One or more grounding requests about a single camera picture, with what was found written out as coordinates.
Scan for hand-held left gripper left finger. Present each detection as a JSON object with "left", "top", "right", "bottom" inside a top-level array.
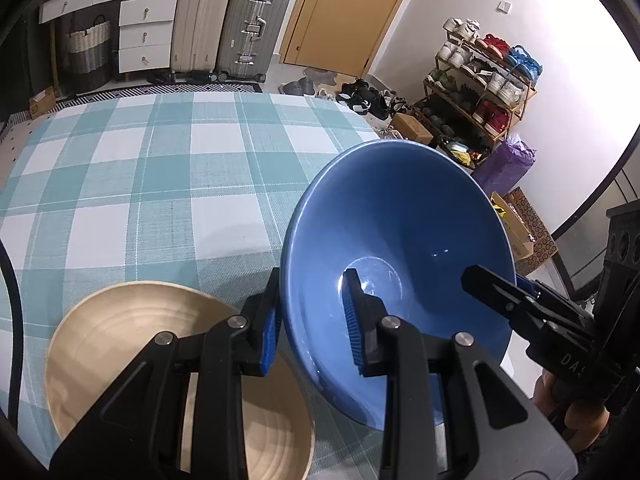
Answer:
[{"left": 50, "top": 267, "right": 283, "bottom": 480}]

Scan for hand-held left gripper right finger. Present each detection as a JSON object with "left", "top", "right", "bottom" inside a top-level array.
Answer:
[{"left": 341, "top": 267, "right": 581, "bottom": 480}]

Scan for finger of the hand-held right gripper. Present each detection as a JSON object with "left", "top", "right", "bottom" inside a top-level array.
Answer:
[
  {"left": 517, "top": 276, "right": 598, "bottom": 328},
  {"left": 461, "top": 264, "right": 556, "bottom": 341}
]

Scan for blue bowl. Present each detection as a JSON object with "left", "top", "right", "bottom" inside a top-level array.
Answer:
[{"left": 280, "top": 140, "right": 517, "bottom": 433}]

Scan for beige plate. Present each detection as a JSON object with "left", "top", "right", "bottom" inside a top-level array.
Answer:
[{"left": 45, "top": 281, "right": 317, "bottom": 480}]

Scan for person's right hand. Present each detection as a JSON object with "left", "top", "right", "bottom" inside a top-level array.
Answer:
[{"left": 532, "top": 372, "right": 613, "bottom": 456}]

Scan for printed cardboard box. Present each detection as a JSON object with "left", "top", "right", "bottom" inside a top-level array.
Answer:
[{"left": 490, "top": 187, "right": 558, "bottom": 276}]

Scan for purple bag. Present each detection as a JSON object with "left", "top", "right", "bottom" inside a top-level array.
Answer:
[{"left": 470, "top": 135, "right": 537, "bottom": 201}]

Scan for yellow green bag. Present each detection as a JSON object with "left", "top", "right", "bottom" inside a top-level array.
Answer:
[{"left": 447, "top": 140, "right": 483, "bottom": 167}]

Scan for wooden shoe rack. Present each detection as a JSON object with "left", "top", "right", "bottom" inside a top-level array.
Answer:
[{"left": 422, "top": 30, "right": 537, "bottom": 166}]

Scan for brown cardboard box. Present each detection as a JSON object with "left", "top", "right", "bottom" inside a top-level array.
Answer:
[{"left": 389, "top": 112, "right": 435, "bottom": 146}]

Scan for rows of sneakers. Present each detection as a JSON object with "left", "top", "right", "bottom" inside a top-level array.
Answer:
[{"left": 435, "top": 17, "right": 543, "bottom": 136}]

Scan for pile of loose shoes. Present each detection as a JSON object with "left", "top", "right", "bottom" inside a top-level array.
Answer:
[{"left": 280, "top": 67, "right": 416, "bottom": 141}]

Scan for silver suitcase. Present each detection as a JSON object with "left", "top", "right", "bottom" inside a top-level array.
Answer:
[{"left": 216, "top": 0, "right": 294, "bottom": 81}]

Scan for beige suitcase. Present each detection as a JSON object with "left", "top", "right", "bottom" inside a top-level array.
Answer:
[{"left": 170, "top": 0, "right": 236, "bottom": 75}]

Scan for white drawer unit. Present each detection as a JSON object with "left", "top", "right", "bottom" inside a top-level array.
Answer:
[{"left": 118, "top": 0, "right": 178, "bottom": 73}]

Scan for wooden door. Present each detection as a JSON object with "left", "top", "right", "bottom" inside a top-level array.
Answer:
[{"left": 279, "top": 0, "right": 423, "bottom": 78}]

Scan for small labelled cardboard box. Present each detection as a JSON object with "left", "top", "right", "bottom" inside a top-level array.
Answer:
[{"left": 28, "top": 86, "right": 56, "bottom": 120}]

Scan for woven basket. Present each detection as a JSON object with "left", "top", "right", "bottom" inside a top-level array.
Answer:
[{"left": 67, "top": 15, "right": 113, "bottom": 88}]

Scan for dark grey fridge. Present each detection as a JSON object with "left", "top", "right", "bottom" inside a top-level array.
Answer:
[{"left": 0, "top": 0, "right": 53, "bottom": 121}]

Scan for black cable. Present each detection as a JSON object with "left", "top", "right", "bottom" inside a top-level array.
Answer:
[{"left": 0, "top": 242, "right": 25, "bottom": 426}]

